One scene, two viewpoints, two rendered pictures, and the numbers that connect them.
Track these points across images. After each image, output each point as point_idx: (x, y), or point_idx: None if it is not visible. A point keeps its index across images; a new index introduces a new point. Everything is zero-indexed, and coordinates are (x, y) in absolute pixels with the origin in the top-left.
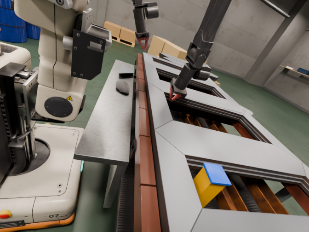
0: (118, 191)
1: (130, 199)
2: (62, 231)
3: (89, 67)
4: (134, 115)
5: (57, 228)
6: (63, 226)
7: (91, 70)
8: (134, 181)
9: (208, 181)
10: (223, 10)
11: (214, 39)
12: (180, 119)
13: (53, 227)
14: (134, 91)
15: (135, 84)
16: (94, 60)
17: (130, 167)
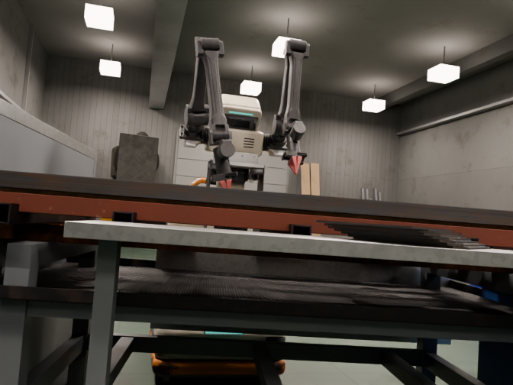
0: None
1: (134, 267)
2: (149, 383)
3: (208, 182)
4: (282, 277)
5: (154, 381)
6: (155, 383)
7: (208, 185)
8: (154, 269)
9: None
10: (209, 96)
11: (211, 115)
12: (329, 294)
13: (155, 380)
14: (372, 283)
15: (412, 286)
16: (208, 176)
17: (172, 270)
